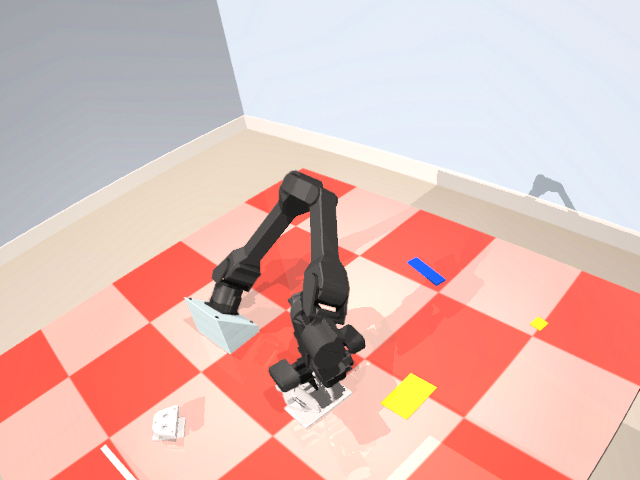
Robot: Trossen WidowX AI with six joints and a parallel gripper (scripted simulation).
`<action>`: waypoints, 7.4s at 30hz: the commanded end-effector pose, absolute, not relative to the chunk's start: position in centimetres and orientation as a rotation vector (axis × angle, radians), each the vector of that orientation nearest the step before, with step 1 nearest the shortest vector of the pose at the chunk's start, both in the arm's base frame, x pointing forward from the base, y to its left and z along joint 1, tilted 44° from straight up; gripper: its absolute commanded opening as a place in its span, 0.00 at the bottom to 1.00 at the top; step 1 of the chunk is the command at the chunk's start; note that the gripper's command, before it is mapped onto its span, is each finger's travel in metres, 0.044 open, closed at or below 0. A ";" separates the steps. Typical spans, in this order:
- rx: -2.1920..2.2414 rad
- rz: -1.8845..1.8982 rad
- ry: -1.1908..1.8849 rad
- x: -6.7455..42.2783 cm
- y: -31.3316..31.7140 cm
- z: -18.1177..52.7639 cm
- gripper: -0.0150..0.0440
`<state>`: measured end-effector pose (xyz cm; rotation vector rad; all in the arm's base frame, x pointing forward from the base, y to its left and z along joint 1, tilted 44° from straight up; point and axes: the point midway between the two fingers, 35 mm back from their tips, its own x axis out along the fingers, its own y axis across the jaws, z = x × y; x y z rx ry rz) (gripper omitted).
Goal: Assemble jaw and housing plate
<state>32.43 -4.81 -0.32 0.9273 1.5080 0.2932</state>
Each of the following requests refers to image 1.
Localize yellow flat rectangular plate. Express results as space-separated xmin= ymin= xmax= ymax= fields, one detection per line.
xmin=380 ymin=373 xmax=437 ymax=419

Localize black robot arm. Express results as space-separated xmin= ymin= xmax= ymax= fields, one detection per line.
xmin=204 ymin=171 xmax=353 ymax=388

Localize blue flat bar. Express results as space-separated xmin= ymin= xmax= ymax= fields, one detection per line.
xmin=407 ymin=257 xmax=446 ymax=286

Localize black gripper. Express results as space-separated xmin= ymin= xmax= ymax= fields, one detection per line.
xmin=268 ymin=324 xmax=366 ymax=392

